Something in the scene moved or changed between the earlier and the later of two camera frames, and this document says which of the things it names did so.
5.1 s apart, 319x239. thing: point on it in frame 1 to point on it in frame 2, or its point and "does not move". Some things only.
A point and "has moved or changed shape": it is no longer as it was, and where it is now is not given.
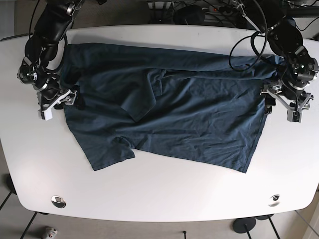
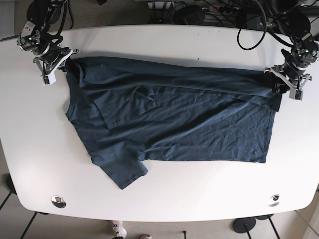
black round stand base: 243,224 does not move
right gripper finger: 269,101 to 280,88
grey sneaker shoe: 50,233 to 120,230
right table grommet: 274,200 does not move
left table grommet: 58,201 does not move
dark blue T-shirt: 205,107 has moved or changed shape
